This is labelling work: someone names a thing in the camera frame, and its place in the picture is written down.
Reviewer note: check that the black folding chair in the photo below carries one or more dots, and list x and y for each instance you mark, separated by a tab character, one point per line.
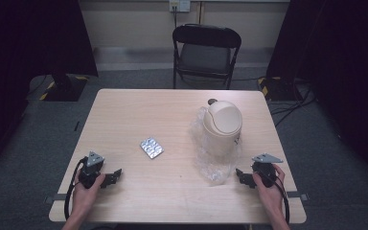
206	57

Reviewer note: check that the small dark round object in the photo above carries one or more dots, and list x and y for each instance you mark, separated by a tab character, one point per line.
212	102

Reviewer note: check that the person's right hand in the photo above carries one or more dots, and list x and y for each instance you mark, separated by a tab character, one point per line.
273	196

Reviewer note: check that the small black floor item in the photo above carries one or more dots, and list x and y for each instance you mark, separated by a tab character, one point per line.
76	126

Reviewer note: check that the person's left hand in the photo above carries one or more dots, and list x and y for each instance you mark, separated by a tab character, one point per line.
84	198

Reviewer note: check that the clear plastic bag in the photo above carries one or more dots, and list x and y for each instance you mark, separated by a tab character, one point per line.
212	167

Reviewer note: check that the white wall socket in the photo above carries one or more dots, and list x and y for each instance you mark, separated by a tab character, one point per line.
179	5

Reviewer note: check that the beige swing-lid trash bin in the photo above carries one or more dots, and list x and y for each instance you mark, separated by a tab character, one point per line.
222	124

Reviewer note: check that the black stand base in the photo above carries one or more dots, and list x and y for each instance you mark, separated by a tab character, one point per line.
64	87
278	89

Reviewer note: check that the silver pill blister pack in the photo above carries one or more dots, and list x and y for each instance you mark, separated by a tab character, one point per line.
152	148

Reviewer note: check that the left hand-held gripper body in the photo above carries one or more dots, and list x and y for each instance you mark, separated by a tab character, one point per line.
91	171

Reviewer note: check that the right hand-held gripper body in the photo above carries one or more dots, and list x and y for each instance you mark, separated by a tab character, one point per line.
265	171

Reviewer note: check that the grey bar under table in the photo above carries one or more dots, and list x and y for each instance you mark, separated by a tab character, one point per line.
56	198

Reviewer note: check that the yellowish wall pipe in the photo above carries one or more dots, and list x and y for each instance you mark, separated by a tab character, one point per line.
200	12

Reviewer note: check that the dark curtain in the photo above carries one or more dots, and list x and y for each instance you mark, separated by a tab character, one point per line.
341	80
28	64

